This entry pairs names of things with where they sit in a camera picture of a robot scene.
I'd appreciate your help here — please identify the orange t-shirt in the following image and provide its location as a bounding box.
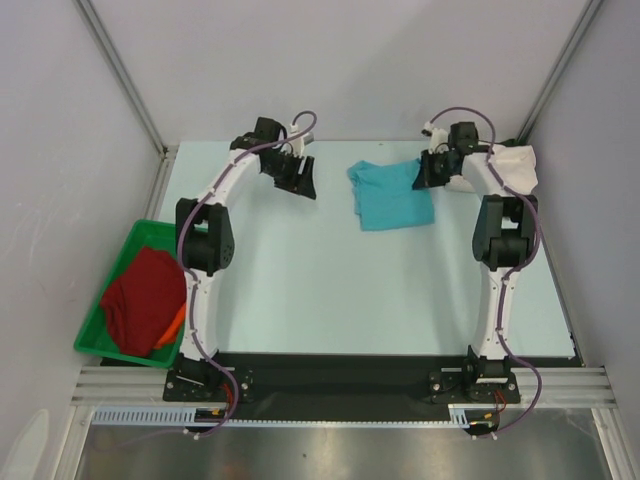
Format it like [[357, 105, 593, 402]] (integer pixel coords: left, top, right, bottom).
[[153, 304, 186, 350]]

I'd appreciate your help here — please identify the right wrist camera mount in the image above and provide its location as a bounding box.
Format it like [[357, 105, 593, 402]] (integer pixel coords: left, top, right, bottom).
[[421, 122, 449, 154]]

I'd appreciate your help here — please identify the white cable duct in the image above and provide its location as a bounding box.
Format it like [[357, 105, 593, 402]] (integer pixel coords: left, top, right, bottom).
[[92, 406, 489, 429]]

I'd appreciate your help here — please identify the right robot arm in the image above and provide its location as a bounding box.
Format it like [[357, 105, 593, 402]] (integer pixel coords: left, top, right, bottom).
[[413, 122, 540, 403]]

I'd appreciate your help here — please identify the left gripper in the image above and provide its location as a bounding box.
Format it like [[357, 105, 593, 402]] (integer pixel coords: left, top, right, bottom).
[[263, 151, 316, 200]]

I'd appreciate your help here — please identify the aluminium frame rail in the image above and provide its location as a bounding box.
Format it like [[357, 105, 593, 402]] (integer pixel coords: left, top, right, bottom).
[[70, 366, 617, 408]]

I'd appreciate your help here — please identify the light blue t-shirt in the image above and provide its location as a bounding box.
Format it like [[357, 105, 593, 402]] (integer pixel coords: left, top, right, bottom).
[[347, 159, 435, 232]]

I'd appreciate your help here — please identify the white folded t-shirt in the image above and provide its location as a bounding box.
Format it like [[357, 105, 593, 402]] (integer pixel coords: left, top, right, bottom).
[[447, 143, 539, 197]]

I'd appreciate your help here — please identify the dark red t-shirt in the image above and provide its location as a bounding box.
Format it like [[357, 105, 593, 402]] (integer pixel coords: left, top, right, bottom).
[[99, 246, 186, 357]]

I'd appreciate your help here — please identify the green plastic bin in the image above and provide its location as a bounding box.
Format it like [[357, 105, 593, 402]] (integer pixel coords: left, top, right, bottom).
[[74, 220, 187, 368]]

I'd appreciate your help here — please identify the dark green folded t-shirt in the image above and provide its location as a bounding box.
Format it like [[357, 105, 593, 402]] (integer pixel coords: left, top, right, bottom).
[[500, 138, 519, 148]]

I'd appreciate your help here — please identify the aluminium frame post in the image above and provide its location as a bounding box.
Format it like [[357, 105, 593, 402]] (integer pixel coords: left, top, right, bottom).
[[73, 0, 167, 158], [516, 0, 606, 144]]

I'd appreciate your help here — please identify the right aluminium frame post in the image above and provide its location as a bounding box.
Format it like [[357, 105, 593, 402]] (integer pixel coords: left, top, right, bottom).
[[516, 0, 606, 144]]

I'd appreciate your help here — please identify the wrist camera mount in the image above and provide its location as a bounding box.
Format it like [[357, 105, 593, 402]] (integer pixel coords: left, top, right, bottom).
[[286, 123, 314, 156], [421, 122, 449, 154]]

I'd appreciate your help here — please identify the left aluminium frame post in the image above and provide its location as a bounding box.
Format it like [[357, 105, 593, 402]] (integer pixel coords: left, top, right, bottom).
[[73, 0, 167, 158]]

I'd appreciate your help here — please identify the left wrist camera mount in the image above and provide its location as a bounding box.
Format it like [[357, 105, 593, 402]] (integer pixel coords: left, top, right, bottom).
[[286, 123, 314, 156]]

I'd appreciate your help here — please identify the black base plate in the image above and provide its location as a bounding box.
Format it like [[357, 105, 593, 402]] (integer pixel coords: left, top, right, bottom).
[[163, 352, 521, 423]]

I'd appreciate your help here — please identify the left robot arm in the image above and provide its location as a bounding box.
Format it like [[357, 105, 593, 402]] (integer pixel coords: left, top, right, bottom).
[[165, 110, 317, 400]]

